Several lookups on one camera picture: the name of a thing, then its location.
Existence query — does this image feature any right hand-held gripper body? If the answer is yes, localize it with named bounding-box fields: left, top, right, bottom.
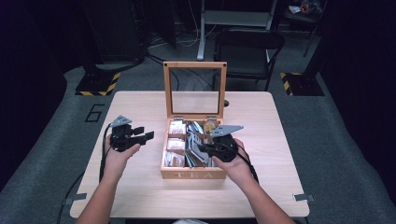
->
left=206, top=124, right=245, bottom=163

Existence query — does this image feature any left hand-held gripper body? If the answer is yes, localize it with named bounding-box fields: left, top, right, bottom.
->
left=109, top=115, right=141, bottom=153

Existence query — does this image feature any wooden box with glass lid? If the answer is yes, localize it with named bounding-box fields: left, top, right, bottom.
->
left=160, top=61, right=228, bottom=180

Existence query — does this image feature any pile of teabag sachets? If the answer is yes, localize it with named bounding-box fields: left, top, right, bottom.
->
left=163, top=120, right=219, bottom=168

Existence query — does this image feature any person's right hand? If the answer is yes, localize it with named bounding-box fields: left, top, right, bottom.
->
left=212, top=138, right=255, bottom=188

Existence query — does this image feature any person's left hand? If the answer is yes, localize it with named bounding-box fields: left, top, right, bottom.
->
left=102, top=135, right=142, bottom=184

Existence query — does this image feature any striped black stand base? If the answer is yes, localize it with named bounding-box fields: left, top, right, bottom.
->
left=279, top=72, right=325, bottom=97
left=75, top=71, right=121, bottom=97

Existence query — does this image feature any white cloth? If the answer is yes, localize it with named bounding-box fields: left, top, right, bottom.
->
left=172, top=218, right=210, bottom=224

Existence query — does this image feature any grey tape strip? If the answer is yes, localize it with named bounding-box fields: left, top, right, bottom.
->
left=64, top=192, right=88, bottom=205
left=292, top=193, right=315, bottom=203

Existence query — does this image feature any black equipment cabinet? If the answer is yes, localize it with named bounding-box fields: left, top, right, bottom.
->
left=83, top=0, right=149, bottom=65

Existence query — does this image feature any black folding chair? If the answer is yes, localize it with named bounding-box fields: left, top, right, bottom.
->
left=212, top=28, right=286, bottom=91

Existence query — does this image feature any dark side table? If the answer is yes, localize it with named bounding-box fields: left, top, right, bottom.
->
left=279, top=0, right=327, bottom=59

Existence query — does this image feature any white and orange clutter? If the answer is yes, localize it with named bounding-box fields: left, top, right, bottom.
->
left=289, top=0, right=313, bottom=15

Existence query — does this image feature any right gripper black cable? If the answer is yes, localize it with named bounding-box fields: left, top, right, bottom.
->
left=232, top=145, right=260, bottom=185

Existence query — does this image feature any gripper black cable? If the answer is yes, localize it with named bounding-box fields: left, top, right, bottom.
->
left=98, top=123, right=114, bottom=184
left=232, top=145, right=260, bottom=185

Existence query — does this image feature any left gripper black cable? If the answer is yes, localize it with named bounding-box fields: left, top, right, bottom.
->
left=98, top=123, right=114, bottom=184

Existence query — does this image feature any black floor cable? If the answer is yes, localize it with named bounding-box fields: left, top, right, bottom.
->
left=148, top=53, right=213, bottom=91
left=148, top=55, right=181, bottom=91

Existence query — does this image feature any black cable beside table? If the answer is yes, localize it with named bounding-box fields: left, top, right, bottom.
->
left=56, top=172, right=86, bottom=224

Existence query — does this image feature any white floor cable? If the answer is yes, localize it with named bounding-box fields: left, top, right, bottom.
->
left=148, top=0, right=219, bottom=49

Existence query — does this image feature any white desk frame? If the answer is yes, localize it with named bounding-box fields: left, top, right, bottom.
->
left=196, top=0, right=278, bottom=62

